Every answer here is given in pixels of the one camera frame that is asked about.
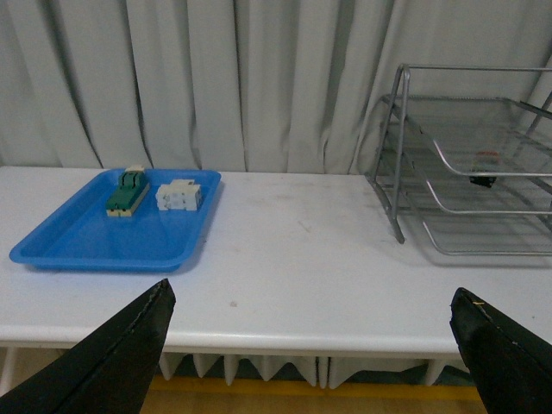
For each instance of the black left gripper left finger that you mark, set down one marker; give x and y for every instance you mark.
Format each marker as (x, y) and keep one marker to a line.
(110, 370)

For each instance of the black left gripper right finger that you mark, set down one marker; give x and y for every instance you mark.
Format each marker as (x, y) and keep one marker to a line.
(510, 365)

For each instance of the red emergency stop button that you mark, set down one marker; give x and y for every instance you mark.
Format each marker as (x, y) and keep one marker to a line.
(484, 162)

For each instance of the blue plastic tray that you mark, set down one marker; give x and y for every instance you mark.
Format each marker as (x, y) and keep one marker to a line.
(80, 235)

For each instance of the white circuit breaker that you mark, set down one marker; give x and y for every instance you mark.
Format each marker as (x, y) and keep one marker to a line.
(180, 194)

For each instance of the white curtain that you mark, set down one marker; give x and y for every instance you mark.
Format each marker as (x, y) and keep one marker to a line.
(245, 86)

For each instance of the silver wire mesh rack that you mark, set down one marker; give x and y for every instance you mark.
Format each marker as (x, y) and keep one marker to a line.
(436, 119)

